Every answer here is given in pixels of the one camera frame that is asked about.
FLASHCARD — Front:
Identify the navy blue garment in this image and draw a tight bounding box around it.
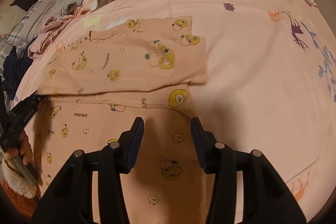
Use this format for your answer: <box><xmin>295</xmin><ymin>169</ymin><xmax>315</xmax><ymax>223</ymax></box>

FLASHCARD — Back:
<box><xmin>2</xmin><ymin>46</ymin><xmax>33</xmax><ymax>101</ymax></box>

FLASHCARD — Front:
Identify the plaid pillow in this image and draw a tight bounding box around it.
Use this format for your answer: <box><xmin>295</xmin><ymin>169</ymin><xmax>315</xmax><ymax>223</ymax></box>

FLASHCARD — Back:
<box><xmin>0</xmin><ymin>0</ymin><xmax>45</xmax><ymax>77</ymax></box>

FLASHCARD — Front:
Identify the peach duck print shirt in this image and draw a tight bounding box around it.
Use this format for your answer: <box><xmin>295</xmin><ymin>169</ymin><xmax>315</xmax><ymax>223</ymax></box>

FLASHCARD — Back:
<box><xmin>34</xmin><ymin>15</ymin><xmax>207</xmax><ymax>223</ymax></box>

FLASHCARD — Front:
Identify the pink printed duvet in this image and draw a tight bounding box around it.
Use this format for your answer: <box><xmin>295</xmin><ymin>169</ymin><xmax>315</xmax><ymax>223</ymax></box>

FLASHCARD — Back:
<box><xmin>17</xmin><ymin>0</ymin><xmax>335</xmax><ymax>221</ymax></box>

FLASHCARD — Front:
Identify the left hand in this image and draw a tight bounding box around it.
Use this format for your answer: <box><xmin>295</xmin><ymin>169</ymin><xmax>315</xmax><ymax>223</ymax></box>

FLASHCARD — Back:
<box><xmin>2</xmin><ymin>130</ymin><xmax>33</xmax><ymax>165</ymax></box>

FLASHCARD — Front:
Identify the pink crumpled garment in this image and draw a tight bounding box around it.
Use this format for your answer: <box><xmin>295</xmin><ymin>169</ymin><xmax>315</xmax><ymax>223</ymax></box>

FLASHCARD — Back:
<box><xmin>27</xmin><ymin>15</ymin><xmax>75</xmax><ymax>59</ymax></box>

